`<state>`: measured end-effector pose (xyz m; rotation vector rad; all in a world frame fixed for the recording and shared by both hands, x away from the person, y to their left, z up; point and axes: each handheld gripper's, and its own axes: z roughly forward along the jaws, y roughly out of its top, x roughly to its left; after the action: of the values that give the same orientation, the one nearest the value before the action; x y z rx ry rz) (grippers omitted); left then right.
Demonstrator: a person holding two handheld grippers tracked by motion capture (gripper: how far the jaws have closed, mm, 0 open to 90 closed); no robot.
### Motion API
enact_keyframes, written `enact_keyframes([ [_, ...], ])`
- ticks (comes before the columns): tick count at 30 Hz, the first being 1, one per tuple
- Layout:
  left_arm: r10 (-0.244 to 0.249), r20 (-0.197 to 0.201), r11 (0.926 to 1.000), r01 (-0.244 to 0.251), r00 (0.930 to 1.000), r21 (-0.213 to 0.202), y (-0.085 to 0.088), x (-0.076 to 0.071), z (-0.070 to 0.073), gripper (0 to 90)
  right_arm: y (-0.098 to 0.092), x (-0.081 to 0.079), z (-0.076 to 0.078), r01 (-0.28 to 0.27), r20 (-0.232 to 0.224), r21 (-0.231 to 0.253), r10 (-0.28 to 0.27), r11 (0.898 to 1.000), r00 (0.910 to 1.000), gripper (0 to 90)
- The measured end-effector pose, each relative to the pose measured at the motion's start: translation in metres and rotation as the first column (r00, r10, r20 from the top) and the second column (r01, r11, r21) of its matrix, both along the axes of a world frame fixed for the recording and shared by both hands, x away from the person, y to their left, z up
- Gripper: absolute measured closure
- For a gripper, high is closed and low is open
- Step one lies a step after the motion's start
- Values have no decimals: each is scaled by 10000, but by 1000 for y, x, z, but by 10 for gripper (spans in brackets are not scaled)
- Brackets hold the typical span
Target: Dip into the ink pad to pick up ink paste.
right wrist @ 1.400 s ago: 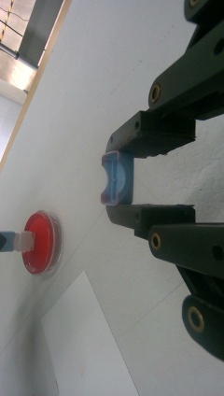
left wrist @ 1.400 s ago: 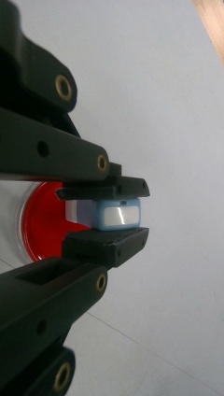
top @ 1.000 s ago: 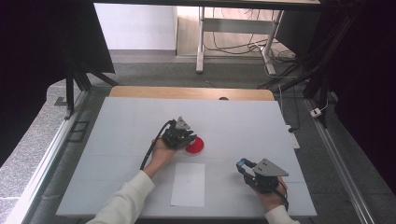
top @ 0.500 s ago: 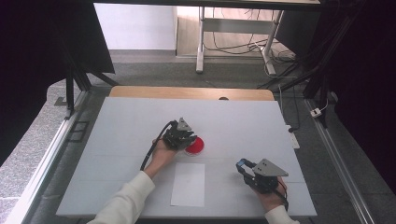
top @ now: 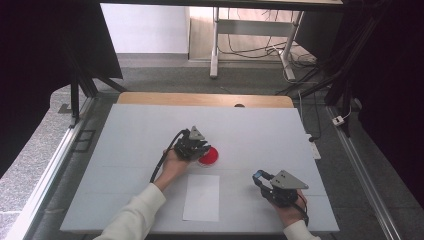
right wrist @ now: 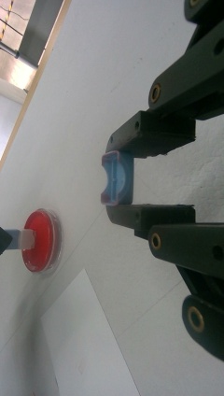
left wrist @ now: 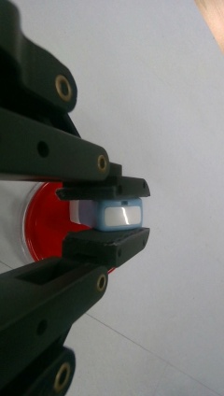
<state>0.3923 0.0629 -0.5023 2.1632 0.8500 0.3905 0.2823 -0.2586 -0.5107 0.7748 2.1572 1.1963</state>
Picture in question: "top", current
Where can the red round ink pad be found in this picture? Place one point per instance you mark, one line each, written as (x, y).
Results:
(211, 156)

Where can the black curtain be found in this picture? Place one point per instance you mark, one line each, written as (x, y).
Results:
(33, 66)
(393, 100)

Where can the white table cover board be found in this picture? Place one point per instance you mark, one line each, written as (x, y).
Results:
(266, 133)

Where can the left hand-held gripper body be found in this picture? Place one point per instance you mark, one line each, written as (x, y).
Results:
(186, 148)

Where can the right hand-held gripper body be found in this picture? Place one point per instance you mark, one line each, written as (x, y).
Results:
(283, 190)

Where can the small white adapter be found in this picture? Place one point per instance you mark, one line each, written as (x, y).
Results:
(338, 120)

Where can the white metal desk frame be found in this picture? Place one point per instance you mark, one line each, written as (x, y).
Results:
(253, 27)

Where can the person's right hand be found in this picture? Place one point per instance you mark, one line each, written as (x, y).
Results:
(293, 215)

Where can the person's left hand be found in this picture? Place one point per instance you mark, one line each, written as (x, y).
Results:
(173, 166)

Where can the wooden table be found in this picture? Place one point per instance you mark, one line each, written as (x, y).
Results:
(200, 99)

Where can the black metal stand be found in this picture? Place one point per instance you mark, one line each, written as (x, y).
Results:
(75, 100)
(346, 100)

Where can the aluminium floor rail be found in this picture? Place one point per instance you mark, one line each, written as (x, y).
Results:
(50, 173)
(363, 180)

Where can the white paper sheet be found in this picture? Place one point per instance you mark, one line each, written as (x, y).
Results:
(201, 200)

